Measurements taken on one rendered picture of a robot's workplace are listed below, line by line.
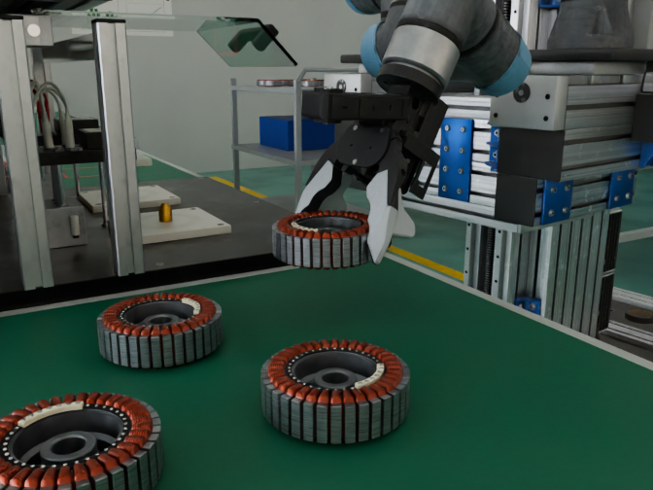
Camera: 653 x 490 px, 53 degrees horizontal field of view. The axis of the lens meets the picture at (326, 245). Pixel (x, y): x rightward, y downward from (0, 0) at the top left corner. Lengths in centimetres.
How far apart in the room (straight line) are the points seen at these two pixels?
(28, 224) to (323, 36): 654
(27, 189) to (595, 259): 138
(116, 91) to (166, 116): 577
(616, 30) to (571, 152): 23
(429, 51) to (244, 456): 44
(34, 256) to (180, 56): 585
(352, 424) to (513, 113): 84
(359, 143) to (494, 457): 35
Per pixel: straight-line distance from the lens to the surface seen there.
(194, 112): 661
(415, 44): 70
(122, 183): 77
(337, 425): 45
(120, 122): 77
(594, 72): 125
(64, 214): 93
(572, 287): 171
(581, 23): 130
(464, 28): 73
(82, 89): 635
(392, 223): 63
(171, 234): 93
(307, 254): 62
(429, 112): 72
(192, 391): 55
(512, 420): 52
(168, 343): 57
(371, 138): 67
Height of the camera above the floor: 100
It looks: 15 degrees down
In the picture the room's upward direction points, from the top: straight up
